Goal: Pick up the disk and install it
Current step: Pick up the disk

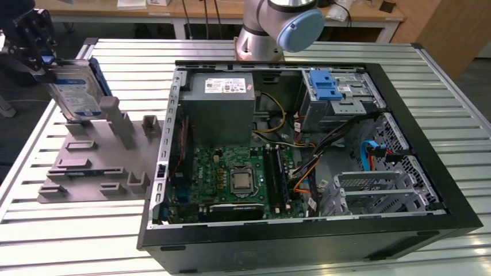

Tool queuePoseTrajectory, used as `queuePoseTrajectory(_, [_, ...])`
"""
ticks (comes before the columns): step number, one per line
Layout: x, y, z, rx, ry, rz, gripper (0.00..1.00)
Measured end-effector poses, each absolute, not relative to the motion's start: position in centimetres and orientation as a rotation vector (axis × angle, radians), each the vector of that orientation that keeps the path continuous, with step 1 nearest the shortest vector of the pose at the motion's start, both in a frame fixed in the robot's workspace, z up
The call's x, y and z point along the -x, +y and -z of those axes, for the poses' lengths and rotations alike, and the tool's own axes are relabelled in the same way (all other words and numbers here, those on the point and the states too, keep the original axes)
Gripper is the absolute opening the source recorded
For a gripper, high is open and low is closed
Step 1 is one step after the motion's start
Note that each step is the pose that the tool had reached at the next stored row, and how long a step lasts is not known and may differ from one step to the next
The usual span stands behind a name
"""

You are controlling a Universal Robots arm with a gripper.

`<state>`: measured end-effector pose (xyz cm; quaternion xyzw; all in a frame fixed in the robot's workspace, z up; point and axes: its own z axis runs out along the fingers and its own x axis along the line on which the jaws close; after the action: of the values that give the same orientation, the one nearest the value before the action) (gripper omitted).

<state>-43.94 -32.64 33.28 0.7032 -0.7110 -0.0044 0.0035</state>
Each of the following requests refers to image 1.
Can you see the hard disk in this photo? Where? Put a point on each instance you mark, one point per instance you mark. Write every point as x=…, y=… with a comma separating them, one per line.
x=72, y=95

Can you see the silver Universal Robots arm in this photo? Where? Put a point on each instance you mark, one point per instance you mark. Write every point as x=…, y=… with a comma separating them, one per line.
x=260, y=43

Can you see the metal disk bay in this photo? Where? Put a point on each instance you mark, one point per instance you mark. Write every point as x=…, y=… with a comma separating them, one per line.
x=375, y=192

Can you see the wooden desk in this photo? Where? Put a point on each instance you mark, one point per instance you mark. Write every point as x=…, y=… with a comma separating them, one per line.
x=96, y=7

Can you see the white paper sheet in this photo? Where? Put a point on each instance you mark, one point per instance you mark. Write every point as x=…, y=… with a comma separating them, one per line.
x=130, y=4

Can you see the grey metal stand foot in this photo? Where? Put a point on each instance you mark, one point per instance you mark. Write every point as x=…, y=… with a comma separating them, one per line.
x=6, y=107

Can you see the small white box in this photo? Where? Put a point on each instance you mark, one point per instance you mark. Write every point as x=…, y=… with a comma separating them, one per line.
x=158, y=2

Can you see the grey parts rack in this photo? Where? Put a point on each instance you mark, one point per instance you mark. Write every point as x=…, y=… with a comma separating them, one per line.
x=102, y=161

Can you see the grey power supply unit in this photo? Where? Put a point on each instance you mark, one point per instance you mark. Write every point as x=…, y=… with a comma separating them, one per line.
x=218, y=120

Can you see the green motherboard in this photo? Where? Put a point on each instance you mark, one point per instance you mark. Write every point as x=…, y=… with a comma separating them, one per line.
x=214, y=172

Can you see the silver CPU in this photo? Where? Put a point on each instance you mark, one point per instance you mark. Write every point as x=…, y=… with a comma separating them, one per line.
x=241, y=180

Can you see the black CPU socket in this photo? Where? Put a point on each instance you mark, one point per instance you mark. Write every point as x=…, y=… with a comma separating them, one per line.
x=229, y=192

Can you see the blue plastic drive latch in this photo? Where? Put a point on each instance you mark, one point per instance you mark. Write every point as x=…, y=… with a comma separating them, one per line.
x=321, y=86

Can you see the clear plastic bag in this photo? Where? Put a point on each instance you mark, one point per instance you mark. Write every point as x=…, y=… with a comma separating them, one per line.
x=339, y=13

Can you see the black RAM slot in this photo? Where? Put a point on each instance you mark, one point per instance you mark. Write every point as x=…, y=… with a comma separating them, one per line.
x=270, y=178

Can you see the black graphics card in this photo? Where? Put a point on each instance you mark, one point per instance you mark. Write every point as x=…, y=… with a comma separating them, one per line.
x=237, y=212

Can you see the metal drive cage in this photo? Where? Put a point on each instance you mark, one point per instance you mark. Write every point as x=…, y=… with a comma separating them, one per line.
x=344, y=107

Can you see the small brown box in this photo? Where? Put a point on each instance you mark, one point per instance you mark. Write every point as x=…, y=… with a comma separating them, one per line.
x=388, y=5

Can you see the black PC case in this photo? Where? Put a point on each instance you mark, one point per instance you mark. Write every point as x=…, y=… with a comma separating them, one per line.
x=268, y=250

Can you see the wooden cabinet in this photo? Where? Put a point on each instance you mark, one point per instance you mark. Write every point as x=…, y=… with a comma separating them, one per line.
x=452, y=28

